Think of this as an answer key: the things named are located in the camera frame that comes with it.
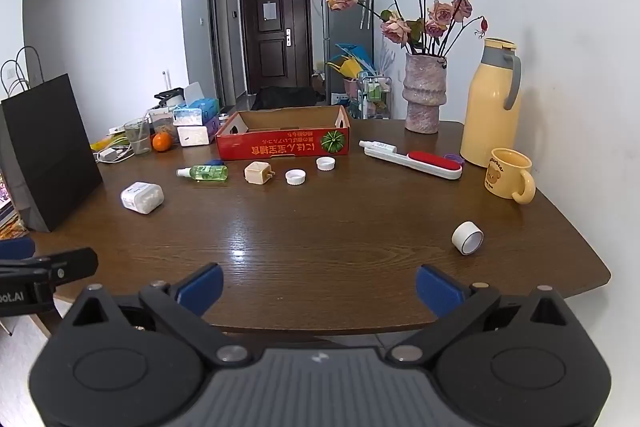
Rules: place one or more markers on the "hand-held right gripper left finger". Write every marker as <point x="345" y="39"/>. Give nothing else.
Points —
<point x="202" y="287"/>

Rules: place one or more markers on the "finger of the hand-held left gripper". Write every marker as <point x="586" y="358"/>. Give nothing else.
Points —
<point x="70" y="267"/>

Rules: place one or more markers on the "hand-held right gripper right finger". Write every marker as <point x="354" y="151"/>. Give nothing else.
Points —
<point x="437" y="289"/>

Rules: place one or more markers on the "white tape roll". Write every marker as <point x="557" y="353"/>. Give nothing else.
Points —
<point x="467" y="238"/>

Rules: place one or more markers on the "white pill bottle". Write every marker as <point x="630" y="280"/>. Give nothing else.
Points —
<point x="141" y="197"/>

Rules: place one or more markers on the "green spray bottle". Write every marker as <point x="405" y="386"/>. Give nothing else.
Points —
<point x="205" y="172"/>

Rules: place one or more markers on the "beige cube charger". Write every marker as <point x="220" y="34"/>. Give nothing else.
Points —
<point x="256" y="172"/>

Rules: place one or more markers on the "white bottle cap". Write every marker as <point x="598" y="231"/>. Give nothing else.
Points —
<point x="325" y="163"/>
<point x="295" y="177"/>

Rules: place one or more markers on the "red cardboard box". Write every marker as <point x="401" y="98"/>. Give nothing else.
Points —
<point x="280" y="147"/>

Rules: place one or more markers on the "blue rounded object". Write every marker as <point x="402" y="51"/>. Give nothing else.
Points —
<point x="17" y="248"/>

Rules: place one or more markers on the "black paper bag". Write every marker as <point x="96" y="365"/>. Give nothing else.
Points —
<point x="45" y="152"/>

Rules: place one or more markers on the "white and red lint brush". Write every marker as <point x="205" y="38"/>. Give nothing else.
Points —
<point x="415" y="161"/>

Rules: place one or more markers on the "yellow packet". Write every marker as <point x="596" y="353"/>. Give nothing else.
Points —
<point x="112" y="139"/>

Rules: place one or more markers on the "yellow bear mug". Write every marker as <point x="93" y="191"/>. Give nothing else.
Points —
<point x="507" y="174"/>

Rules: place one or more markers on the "glass cup with straw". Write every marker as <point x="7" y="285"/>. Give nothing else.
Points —
<point x="137" y="137"/>

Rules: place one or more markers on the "orange fruit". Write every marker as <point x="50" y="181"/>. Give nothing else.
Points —
<point x="161" y="142"/>

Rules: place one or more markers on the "purple tissue pack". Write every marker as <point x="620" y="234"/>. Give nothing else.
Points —
<point x="195" y="136"/>

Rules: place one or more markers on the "white slim spray bottle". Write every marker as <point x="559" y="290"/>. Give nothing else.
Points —
<point x="377" y="146"/>

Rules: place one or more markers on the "clear food container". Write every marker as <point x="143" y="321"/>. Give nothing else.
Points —
<point x="162" y="119"/>

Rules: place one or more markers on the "blue tissue pack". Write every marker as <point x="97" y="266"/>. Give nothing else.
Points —
<point x="197" y="112"/>

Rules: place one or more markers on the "yellow thermos jug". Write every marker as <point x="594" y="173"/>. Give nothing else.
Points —
<point x="492" y="107"/>

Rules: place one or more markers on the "black folding stand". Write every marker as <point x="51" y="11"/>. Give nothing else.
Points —
<point x="170" y="95"/>

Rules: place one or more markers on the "pink textured vase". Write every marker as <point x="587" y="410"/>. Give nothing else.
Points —
<point x="425" y="94"/>

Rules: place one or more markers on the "black folding chair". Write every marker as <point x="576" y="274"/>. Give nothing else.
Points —
<point x="285" y="97"/>

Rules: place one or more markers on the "pink bucket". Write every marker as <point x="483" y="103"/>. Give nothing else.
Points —
<point x="351" y="88"/>

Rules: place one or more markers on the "yellow watering can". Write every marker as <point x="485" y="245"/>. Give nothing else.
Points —
<point x="347" y="67"/>

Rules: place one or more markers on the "blue plastic rack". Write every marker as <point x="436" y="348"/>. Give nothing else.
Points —
<point x="352" y="52"/>

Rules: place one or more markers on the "dark wooden door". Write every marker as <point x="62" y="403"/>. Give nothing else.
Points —
<point x="274" y="37"/>

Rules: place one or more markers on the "grey refrigerator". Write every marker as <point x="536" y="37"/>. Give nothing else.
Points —
<point x="345" y="37"/>

